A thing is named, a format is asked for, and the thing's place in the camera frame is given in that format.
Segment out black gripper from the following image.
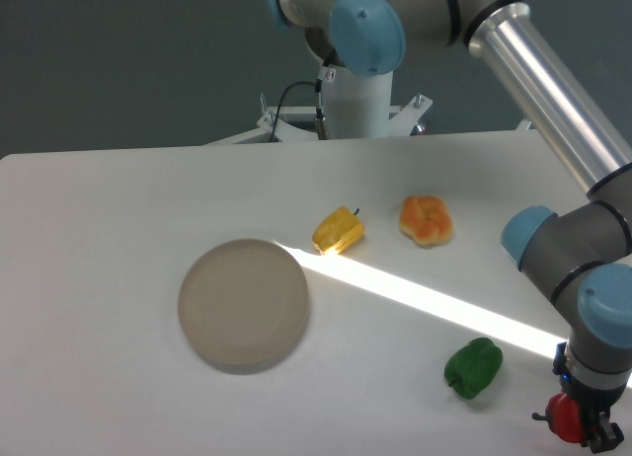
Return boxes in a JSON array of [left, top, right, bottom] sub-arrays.
[[552, 342, 623, 449]]

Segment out red toy pepper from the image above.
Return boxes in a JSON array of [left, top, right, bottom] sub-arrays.
[[531, 392, 587, 445]]

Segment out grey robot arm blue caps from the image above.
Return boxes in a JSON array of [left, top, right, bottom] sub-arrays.
[[267, 0, 631, 453]]

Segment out green toy pepper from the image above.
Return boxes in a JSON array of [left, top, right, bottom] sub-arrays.
[[443, 337, 504, 400]]

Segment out yellow toy pepper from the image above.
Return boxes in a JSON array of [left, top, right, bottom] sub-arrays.
[[312, 206, 364, 256]]

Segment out beige round plate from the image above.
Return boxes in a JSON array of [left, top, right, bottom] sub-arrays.
[[177, 239, 310, 375]]

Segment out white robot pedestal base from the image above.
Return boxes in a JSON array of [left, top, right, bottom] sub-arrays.
[[204, 26, 532, 146]]

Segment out black cable with connector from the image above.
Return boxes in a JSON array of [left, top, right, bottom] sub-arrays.
[[268, 48, 340, 142]]

